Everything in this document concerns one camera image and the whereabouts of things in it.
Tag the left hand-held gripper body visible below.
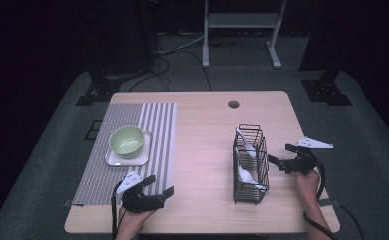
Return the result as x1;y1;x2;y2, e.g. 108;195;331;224
116;170;167;214

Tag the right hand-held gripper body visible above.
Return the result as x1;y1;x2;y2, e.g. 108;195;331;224
279;136;334;176

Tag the black wire basket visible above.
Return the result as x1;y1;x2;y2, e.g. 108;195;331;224
232;123;271;205

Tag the person's right hand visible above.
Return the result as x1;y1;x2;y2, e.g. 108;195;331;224
294;168;322;203

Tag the person's left hand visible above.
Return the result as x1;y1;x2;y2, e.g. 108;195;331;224
114;208;157;240

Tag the white square plate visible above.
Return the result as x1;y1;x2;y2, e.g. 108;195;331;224
104;129;153;167

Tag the white ceramic spoon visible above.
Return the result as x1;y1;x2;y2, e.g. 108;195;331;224
236;164;268;193
235;127;258;159

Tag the green bowl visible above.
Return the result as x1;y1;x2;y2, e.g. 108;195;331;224
108;124;146;160

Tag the grey striped placemat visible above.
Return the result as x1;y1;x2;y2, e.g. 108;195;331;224
71;102;178;206

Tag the black metal stand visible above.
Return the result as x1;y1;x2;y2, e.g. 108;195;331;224
297;0;353;107
75;0;157;107

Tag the white metal stand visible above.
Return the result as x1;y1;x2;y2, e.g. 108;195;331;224
202;0;288;70

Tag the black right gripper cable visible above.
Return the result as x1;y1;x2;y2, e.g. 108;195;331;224
302;153;342;240

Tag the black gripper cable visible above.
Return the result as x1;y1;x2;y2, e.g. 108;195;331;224
302;153;342;240
110;179;126;240

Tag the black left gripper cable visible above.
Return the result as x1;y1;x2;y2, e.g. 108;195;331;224
110;179;126;240

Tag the black floor frame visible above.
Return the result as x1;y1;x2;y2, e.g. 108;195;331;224
83;119;104;141

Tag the thin black floor cable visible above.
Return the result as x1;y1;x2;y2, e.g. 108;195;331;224
337;201;366;240

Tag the grey floor cable bundle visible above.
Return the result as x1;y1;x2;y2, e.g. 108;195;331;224
155;32;206;57

